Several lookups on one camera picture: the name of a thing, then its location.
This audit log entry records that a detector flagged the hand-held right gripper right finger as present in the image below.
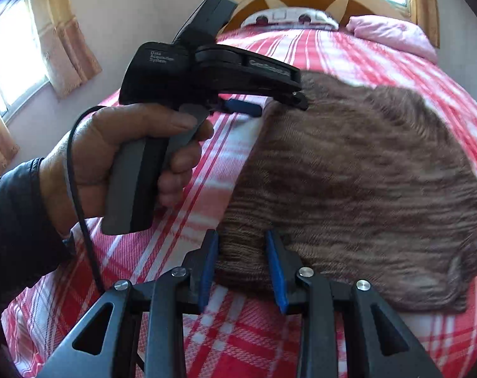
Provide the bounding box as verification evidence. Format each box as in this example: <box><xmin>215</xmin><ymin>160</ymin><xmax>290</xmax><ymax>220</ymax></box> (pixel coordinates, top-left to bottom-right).
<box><xmin>264</xmin><ymin>230</ymin><xmax>444</xmax><ymax>378</ymax></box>

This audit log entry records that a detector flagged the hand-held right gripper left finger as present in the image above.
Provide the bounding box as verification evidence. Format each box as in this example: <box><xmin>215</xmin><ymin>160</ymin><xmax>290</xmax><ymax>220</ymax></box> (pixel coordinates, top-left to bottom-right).
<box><xmin>37</xmin><ymin>229</ymin><xmax>219</xmax><ymax>378</ymax></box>

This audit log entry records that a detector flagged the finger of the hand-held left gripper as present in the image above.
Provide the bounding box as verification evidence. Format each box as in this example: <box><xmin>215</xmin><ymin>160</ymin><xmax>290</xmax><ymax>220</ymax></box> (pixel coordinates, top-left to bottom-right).
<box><xmin>258</xmin><ymin>76</ymin><xmax>311</xmax><ymax>112</ymax></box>
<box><xmin>218</xmin><ymin>98</ymin><xmax>263</xmax><ymax>119</ymax></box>

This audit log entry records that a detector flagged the brown knit sweater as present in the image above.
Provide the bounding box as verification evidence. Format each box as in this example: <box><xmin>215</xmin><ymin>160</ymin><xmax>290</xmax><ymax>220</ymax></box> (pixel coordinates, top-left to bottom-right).
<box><xmin>214</xmin><ymin>70</ymin><xmax>477</xmax><ymax>315</ymax></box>

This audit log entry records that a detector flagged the person's left forearm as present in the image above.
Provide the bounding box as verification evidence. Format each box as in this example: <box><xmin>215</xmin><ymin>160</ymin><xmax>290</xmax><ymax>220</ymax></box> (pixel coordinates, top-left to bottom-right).
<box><xmin>0</xmin><ymin>157</ymin><xmax>78</xmax><ymax>324</ymax></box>

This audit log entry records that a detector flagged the person's left hand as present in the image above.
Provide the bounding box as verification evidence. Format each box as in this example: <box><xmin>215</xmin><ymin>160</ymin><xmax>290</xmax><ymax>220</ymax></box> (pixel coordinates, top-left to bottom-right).
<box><xmin>39</xmin><ymin>103</ymin><xmax>215</xmax><ymax>238</ymax></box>

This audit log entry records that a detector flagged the white patterned pillow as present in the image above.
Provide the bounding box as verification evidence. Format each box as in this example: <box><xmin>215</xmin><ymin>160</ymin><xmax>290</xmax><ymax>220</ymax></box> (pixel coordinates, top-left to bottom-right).
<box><xmin>241</xmin><ymin>7</ymin><xmax>340</xmax><ymax>31</ymax></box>

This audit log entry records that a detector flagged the red plaid blanket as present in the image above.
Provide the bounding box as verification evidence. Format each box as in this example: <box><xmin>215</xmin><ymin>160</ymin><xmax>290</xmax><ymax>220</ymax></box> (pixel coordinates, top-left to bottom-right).
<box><xmin>2</xmin><ymin>27</ymin><xmax>477</xmax><ymax>378</ymax></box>

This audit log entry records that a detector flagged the cream and brown headboard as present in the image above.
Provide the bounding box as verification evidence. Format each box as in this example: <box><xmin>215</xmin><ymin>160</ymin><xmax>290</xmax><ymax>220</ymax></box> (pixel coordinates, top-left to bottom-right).
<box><xmin>226</xmin><ymin>0</ymin><xmax>413</xmax><ymax>33</ymax></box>

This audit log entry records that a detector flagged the pink pillow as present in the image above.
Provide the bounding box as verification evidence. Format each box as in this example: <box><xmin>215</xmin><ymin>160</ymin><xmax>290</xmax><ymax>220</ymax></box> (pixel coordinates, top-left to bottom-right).
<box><xmin>346</xmin><ymin>14</ymin><xmax>439</xmax><ymax>64</ymax></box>

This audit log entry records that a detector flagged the black cable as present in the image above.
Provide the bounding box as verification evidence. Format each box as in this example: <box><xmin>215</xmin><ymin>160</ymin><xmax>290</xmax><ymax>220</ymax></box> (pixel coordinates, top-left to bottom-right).
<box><xmin>66</xmin><ymin>106</ymin><xmax>107</xmax><ymax>296</ymax></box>

